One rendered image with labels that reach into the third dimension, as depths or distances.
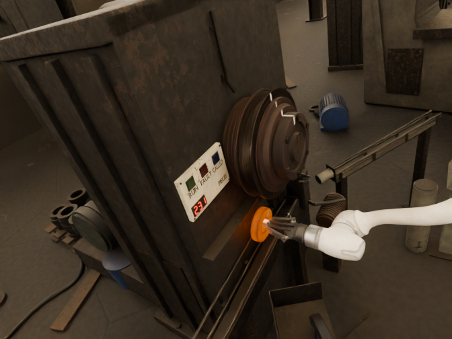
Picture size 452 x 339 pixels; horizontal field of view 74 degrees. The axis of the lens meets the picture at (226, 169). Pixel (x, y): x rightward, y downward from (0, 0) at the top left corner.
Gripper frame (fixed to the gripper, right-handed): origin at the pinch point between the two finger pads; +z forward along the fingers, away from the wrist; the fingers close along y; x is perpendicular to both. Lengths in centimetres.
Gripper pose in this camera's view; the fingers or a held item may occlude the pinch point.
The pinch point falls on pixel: (261, 221)
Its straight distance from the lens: 133.9
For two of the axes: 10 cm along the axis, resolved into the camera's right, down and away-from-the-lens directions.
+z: -8.4, -1.7, 5.2
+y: 5.1, -5.7, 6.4
